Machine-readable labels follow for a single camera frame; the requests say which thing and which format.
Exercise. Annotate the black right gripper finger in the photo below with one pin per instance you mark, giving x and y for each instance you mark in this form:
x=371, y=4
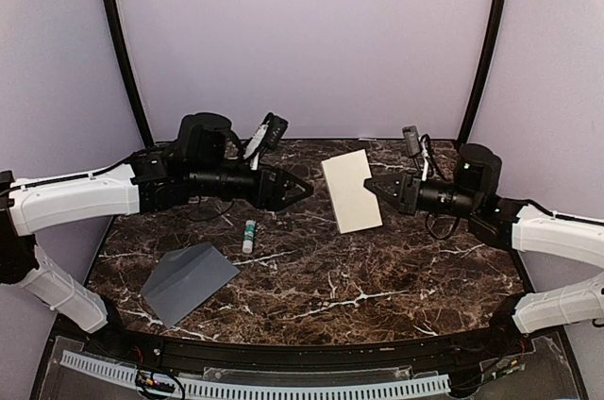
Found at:
x=384, y=182
x=394, y=197

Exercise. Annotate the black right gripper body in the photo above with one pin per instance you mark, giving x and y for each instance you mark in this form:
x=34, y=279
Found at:
x=411, y=205

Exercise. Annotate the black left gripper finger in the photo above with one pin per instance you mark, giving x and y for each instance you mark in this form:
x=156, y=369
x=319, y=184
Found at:
x=295, y=186
x=291, y=198

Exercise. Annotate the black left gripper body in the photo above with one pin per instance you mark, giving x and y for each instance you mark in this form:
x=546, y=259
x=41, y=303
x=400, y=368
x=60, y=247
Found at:
x=265, y=200

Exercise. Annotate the white letter paper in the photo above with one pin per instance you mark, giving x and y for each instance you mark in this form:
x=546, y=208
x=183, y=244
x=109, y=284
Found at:
x=355, y=208

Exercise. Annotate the white green glue stick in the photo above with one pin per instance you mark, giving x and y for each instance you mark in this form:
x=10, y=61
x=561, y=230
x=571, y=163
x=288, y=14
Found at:
x=249, y=236

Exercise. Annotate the grey envelope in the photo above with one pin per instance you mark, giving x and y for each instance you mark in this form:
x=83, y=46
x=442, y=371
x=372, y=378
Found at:
x=184, y=279

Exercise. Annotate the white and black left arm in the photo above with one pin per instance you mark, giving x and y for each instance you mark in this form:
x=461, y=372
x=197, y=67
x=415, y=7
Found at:
x=207, y=159

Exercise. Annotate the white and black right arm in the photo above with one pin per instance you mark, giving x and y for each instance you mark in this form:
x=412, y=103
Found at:
x=520, y=225

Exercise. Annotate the black table edge rail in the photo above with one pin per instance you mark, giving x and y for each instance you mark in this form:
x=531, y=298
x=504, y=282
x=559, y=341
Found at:
x=470, y=352

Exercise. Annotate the black right frame post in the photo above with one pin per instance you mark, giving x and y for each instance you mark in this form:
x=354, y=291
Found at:
x=483, y=69

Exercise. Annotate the black frame post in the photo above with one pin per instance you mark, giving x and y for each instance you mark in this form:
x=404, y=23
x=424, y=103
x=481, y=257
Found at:
x=127, y=74
x=483, y=69

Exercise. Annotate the grey slotted cable duct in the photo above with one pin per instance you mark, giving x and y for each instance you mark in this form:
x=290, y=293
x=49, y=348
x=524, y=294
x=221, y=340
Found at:
x=222, y=383

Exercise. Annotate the black left frame post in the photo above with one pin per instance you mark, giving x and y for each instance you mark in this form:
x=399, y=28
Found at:
x=127, y=74

